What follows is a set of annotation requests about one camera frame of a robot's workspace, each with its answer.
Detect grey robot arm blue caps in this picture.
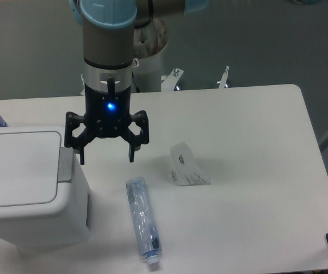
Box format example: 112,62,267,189
64,1,208,164

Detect crushed clear plastic bottle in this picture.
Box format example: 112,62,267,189
125,177,162,268

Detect white plastic trash can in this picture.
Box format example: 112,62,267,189
0,126,91,247

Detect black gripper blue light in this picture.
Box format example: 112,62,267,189
64,86,149,165

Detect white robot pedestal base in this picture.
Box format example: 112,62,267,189
79,17,230,96

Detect clear plastic wrapper bag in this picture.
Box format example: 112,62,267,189
169,142,210,187

